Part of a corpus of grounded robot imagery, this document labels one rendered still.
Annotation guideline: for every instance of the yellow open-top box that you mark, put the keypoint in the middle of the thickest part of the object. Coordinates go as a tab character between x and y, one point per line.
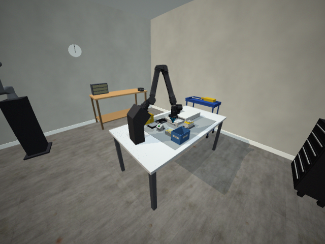
151	119

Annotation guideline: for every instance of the blue bin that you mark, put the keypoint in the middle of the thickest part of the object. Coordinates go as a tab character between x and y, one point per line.
180	135

